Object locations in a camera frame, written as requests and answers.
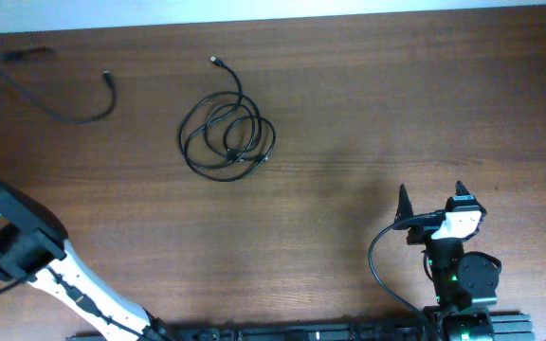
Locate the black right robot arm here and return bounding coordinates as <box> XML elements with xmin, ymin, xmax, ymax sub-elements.
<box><xmin>395</xmin><ymin>182</ymin><xmax>501</xmax><ymax>340</ymax></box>

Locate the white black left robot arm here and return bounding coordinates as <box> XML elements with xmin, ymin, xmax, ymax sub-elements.
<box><xmin>0</xmin><ymin>180</ymin><xmax>173</xmax><ymax>340</ymax></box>

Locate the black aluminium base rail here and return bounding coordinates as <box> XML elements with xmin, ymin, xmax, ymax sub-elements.
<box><xmin>66</xmin><ymin>310</ymin><xmax>535</xmax><ymax>341</ymax></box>

